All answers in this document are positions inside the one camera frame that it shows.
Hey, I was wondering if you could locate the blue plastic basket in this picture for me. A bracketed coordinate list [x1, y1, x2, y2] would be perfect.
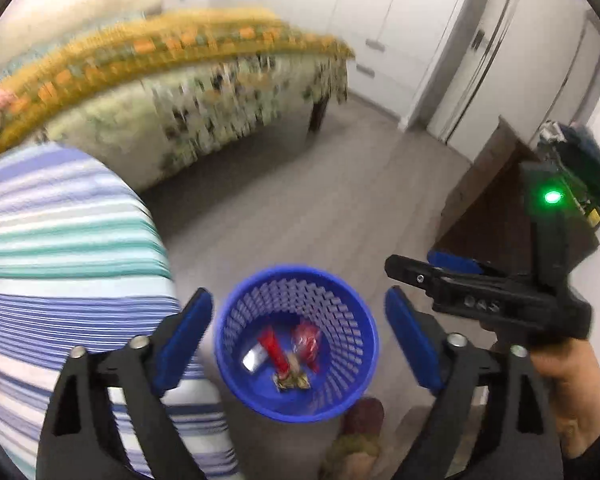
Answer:
[215, 265, 380, 424]

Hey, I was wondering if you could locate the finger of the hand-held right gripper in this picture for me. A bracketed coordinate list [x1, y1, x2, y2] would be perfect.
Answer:
[384, 254, 482, 313]
[427, 250, 511, 282]

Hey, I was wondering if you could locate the long red snack packet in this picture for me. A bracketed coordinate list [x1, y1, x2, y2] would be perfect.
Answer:
[258, 327, 292, 379]

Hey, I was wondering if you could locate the red plastic bag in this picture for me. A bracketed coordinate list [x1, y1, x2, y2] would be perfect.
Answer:
[291, 322, 322, 374]

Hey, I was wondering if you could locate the brown wooden cabinet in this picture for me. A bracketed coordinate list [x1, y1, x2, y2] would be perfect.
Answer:
[429, 115, 600, 282]

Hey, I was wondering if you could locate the orange floral quilt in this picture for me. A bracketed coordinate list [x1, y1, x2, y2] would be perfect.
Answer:
[0, 7, 357, 167]

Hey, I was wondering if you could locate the dark wooden bed leg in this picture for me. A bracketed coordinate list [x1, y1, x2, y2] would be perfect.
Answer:
[307, 94, 331, 134]

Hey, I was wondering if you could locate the person's floral slipper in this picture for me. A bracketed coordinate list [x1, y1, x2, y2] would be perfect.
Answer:
[319, 397, 386, 480]

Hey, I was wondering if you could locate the gold foil wrapper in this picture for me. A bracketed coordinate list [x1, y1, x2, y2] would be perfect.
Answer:
[273, 372, 311, 392]

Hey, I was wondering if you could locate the white door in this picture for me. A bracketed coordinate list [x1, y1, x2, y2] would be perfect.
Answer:
[426, 0, 600, 162]

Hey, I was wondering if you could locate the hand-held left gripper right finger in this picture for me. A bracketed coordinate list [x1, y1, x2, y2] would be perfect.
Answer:
[384, 286, 566, 480]

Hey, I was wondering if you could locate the silver foil wrapper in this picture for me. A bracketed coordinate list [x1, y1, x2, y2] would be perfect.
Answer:
[242, 348, 271, 374]

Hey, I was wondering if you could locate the leaf print bed sheet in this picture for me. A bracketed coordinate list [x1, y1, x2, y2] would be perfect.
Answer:
[44, 49, 352, 192]

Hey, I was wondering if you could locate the white wardrobe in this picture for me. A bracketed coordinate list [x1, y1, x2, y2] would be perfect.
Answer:
[160, 0, 482, 132]

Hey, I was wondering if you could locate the person's right hand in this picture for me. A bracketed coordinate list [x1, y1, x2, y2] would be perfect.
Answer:
[527, 338, 600, 459]

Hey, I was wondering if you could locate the striped tablecloth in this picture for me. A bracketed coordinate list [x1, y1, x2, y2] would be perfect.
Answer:
[0, 142, 242, 480]

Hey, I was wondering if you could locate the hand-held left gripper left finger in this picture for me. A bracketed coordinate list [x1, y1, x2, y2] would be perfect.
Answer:
[37, 287, 214, 480]

